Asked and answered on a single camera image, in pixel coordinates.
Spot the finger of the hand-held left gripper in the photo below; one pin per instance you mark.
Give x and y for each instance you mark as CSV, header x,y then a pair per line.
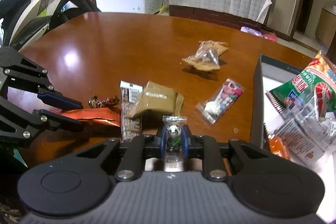
x,y
63,123
60,102

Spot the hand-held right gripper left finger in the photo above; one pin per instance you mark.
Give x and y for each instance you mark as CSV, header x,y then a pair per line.
x,y
162,138

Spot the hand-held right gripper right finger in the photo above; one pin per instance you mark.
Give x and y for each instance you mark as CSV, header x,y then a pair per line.
x,y
187,142

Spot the clear panda candy packet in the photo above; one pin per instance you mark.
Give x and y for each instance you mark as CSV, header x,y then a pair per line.
x,y
173,132

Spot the red foil packet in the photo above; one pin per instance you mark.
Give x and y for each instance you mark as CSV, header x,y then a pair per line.
x,y
97,115

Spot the grey cardboard box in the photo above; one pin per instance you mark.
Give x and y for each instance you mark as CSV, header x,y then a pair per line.
x,y
258,98

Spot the brown peanut packet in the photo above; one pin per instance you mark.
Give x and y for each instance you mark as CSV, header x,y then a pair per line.
x,y
207,58

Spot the clear packet with white print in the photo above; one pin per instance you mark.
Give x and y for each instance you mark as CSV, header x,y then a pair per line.
x,y
296,129

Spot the green red cracker packet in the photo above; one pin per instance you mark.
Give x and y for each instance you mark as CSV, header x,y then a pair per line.
x,y
302,82

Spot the plain brown paper packet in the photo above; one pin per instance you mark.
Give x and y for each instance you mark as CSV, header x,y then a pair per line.
x,y
155,100

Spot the clear pink candy packet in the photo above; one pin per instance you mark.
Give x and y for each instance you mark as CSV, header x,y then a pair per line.
x,y
223,98

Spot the orange snack packet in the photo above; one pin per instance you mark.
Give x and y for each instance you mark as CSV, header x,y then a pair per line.
x,y
278,146

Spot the white black scooter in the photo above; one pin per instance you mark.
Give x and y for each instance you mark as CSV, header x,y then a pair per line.
x,y
47,1

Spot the purple detergent bottle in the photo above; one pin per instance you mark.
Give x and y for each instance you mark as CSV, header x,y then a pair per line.
x,y
249,29

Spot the pink cloth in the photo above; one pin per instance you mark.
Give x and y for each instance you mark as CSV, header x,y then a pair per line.
x,y
270,36

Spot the wooden kitchen cabinet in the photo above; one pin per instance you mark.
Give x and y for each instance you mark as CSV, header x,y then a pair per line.
x,y
326,27

